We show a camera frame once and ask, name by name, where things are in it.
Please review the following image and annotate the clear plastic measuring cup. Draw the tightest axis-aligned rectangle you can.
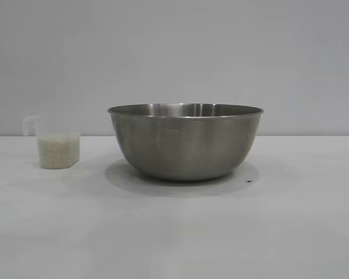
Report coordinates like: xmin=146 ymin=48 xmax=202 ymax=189
xmin=23 ymin=113 xmax=82 ymax=169

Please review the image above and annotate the stainless steel mixing bowl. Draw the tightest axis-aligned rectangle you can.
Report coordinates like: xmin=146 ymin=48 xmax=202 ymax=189
xmin=106 ymin=102 xmax=265 ymax=183

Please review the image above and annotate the white uncooked rice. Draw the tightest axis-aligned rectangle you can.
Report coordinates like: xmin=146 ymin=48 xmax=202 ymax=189
xmin=37 ymin=133 xmax=81 ymax=169

